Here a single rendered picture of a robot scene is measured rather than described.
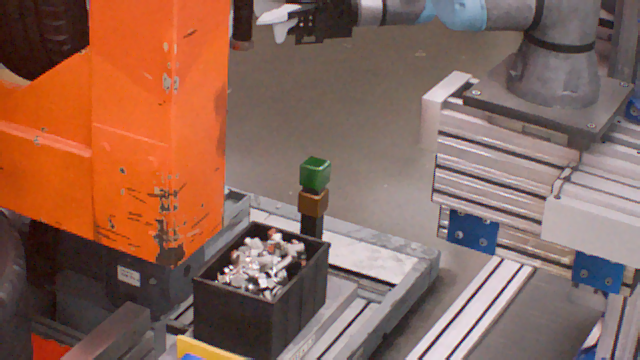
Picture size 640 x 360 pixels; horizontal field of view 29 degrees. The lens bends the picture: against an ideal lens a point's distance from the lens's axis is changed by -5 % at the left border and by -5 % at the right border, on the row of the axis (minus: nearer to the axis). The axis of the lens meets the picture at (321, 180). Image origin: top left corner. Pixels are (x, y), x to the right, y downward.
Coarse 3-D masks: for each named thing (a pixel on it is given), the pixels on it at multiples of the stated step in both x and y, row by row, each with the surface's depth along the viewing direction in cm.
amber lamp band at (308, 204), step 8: (304, 192) 205; (328, 192) 207; (304, 200) 205; (312, 200) 205; (320, 200) 204; (328, 200) 208; (304, 208) 206; (312, 208) 205; (320, 208) 205; (312, 216) 206
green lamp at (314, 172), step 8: (312, 160) 204; (320, 160) 204; (304, 168) 203; (312, 168) 202; (320, 168) 202; (328, 168) 204; (304, 176) 203; (312, 176) 203; (320, 176) 202; (328, 176) 205; (304, 184) 204; (312, 184) 203; (320, 184) 203
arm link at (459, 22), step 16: (432, 0) 188; (448, 0) 182; (464, 0) 179; (480, 0) 179; (496, 0) 180; (512, 0) 181; (528, 0) 181; (448, 16) 183; (464, 16) 181; (480, 16) 181; (496, 16) 182; (512, 16) 182; (528, 16) 183
